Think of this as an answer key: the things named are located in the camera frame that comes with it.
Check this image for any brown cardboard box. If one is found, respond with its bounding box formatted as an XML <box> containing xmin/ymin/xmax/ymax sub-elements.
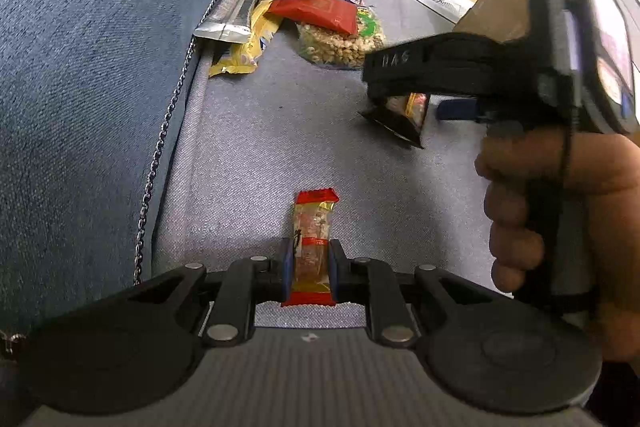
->
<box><xmin>452</xmin><ymin>0</ymin><xmax>529</xmax><ymax>42</ymax></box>

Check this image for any silver foil snack bar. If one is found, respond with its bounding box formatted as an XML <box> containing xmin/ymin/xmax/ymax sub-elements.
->
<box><xmin>193</xmin><ymin>0</ymin><xmax>259</xmax><ymax>43</ymax></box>

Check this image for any round peanut brittle snack packet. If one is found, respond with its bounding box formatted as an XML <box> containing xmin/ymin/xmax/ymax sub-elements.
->
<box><xmin>296</xmin><ymin>6</ymin><xmax>386</xmax><ymax>69</ymax></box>

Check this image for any small red gold candy packet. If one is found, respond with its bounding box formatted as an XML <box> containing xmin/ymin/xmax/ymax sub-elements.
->
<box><xmin>283</xmin><ymin>187</ymin><xmax>340</xmax><ymax>307</ymax></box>

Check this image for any red square snack packet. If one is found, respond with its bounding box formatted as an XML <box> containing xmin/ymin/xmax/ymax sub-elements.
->
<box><xmin>268</xmin><ymin>0</ymin><xmax>358</xmax><ymax>36</ymax></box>

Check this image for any person right hand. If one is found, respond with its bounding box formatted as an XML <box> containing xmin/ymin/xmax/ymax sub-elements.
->
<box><xmin>475</xmin><ymin>130</ymin><xmax>639</xmax><ymax>367</ymax></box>

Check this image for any dark brown chocolate bar packet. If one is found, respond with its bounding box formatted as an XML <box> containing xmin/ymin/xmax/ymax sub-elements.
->
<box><xmin>360</xmin><ymin>93</ymin><xmax>430</xmax><ymax>148</ymax></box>

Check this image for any grey deer print sofa cover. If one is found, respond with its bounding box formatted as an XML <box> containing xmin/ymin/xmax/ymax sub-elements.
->
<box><xmin>144</xmin><ymin>0</ymin><xmax>639</xmax><ymax>286</ymax></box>

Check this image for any yellow cartoon snack packet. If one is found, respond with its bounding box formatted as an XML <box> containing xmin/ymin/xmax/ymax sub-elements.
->
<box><xmin>208</xmin><ymin>0</ymin><xmax>282</xmax><ymax>78</ymax></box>

